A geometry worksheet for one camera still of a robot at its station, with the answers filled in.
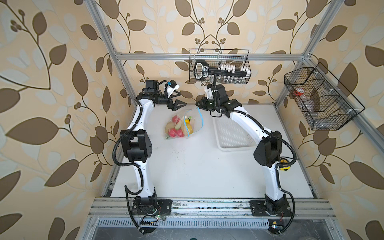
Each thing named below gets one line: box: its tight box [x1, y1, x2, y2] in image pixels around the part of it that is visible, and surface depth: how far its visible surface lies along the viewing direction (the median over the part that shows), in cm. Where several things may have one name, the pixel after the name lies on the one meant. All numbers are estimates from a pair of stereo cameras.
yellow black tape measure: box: [279, 159, 291, 171], surface depth 87 cm
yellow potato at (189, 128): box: [186, 123, 194, 135], surface depth 93 cm
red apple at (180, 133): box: [177, 129, 185, 138], surface depth 92 cm
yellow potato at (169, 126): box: [165, 122, 175, 134], surface depth 106 cm
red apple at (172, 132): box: [168, 128, 177, 138], surface depth 96 cm
